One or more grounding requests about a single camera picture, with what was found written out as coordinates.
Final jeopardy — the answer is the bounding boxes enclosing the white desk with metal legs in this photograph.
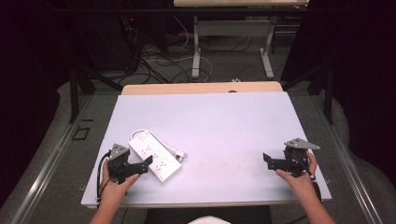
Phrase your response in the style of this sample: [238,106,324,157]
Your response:
[173,0,310,80]

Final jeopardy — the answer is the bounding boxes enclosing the black computer tower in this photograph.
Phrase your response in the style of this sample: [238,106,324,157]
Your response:
[74,12,143,71]

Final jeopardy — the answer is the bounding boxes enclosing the person's right hand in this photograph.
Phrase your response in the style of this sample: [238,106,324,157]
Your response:
[276,150,318,195]

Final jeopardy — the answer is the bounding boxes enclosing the black floor cables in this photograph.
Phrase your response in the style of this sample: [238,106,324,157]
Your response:
[120,15,255,86]

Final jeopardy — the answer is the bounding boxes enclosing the white power strip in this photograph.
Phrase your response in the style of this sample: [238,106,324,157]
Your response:
[128,133,183,184]

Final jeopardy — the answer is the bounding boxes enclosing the wooden table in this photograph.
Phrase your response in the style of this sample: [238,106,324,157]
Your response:
[87,80,325,210]

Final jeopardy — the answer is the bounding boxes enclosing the metal floor rail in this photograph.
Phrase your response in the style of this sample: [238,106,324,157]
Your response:
[10,93,95,224]
[309,94,386,224]

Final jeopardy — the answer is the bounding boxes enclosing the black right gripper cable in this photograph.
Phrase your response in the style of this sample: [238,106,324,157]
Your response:
[292,153,316,182]

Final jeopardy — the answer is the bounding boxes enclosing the person's left hand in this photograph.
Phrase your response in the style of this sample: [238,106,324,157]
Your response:
[99,160,140,203]

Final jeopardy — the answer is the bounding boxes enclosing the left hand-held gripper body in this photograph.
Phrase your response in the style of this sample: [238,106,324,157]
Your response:
[106,143,140,185]

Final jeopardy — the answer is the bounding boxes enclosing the white power strip cable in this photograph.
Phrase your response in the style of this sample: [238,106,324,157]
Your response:
[130,128,188,161]

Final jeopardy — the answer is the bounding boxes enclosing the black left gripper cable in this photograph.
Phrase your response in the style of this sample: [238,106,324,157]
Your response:
[95,149,112,203]

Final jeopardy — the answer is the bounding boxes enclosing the person's dark clothing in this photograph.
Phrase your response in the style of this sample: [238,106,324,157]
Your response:
[144,204,274,224]

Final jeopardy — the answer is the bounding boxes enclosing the white floor cable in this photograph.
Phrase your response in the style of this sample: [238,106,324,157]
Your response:
[146,15,214,83]

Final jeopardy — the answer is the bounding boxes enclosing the black floor socket frame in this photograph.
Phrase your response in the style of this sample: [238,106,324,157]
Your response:
[70,126,92,142]

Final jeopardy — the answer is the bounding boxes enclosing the black metal stand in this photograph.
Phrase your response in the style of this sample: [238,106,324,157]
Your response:
[67,60,124,124]
[280,63,336,126]

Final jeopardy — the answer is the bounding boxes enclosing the white table cover board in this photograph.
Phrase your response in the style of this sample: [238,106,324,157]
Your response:
[80,91,332,207]

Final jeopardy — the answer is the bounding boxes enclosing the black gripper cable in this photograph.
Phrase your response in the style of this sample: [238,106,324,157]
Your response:
[292,153,316,182]
[95,149,112,203]

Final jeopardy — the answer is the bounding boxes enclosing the black horizontal bar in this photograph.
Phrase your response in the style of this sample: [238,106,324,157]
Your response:
[49,7,347,15]

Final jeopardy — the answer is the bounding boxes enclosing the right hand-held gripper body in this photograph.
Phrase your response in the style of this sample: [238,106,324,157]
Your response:
[280,137,321,178]

